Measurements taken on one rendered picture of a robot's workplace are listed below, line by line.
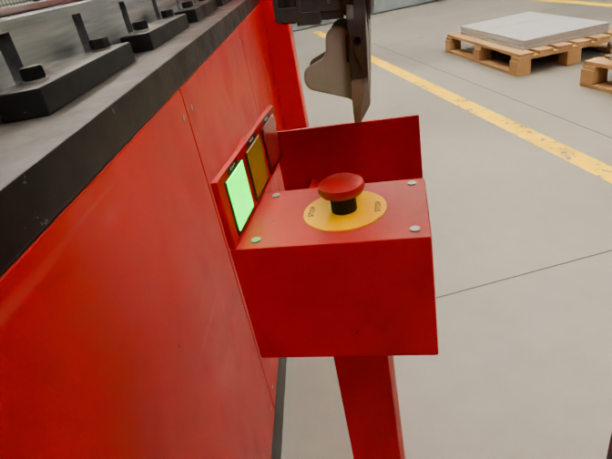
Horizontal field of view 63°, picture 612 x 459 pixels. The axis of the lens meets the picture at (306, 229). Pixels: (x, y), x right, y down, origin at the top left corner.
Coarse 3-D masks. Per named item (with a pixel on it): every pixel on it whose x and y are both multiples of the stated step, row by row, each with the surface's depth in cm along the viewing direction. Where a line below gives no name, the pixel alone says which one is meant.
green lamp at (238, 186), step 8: (240, 160) 42; (240, 168) 42; (232, 176) 40; (240, 176) 42; (232, 184) 40; (240, 184) 42; (248, 184) 44; (232, 192) 40; (240, 192) 42; (248, 192) 43; (232, 200) 40; (240, 200) 41; (248, 200) 43; (240, 208) 41; (248, 208) 43; (240, 216) 41; (248, 216) 43; (240, 224) 41
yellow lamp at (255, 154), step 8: (256, 144) 47; (248, 152) 44; (256, 152) 46; (256, 160) 46; (264, 160) 49; (256, 168) 46; (264, 168) 49; (256, 176) 46; (264, 176) 48; (256, 184) 46; (264, 184) 48; (256, 192) 46
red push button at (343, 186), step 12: (324, 180) 42; (336, 180) 41; (348, 180) 41; (360, 180) 41; (324, 192) 40; (336, 192) 40; (348, 192) 40; (360, 192) 41; (336, 204) 41; (348, 204) 41
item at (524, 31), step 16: (512, 16) 418; (528, 16) 406; (544, 16) 395; (560, 16) 384; (464, 32) 418; (480, 32) 392; (496, 32) 375; (512, 32) 365; (528, 32) 356; (544, 32) 347; (560, 32) 338; (576, 32) 338; (592, 32) 340; (528, 48) 338
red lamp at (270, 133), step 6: (270, 120) 52; (264, 126) 50; (270, 126) 52; (264, 132) 50; (270, 132) 52; (276, 132) 54; (264, 138) 50; (270, 138) 52; (276, 138) 54; (270, 144) 52; (276, 144) 54; (270, 150) 51; (276, 150) 53; (270, 156) 51; (276, 156) 53; (270, 162) 51; (276, 162) 53
